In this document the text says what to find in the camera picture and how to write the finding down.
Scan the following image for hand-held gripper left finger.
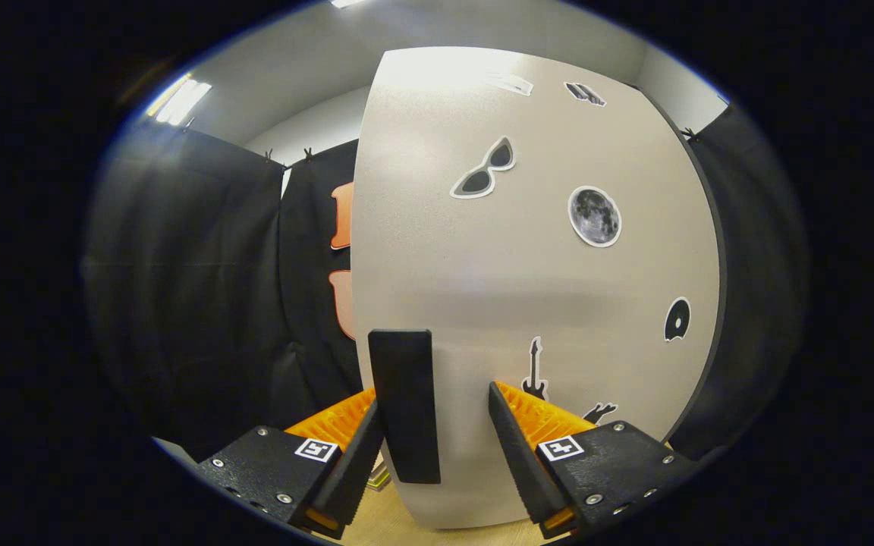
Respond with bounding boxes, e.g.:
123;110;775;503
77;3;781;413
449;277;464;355
198;387;386;541

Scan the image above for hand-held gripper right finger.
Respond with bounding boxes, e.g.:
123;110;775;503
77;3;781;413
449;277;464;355
489;381;700;539

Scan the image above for beige shoe cabinet door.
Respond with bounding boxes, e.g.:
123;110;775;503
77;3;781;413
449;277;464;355
350;47;722;529

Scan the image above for black backdrop cloth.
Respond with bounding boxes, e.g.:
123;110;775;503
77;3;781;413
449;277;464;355
84;102;810;463

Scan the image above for narrow ceiling light strip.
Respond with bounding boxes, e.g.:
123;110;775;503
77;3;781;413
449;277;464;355
147;74;212;126

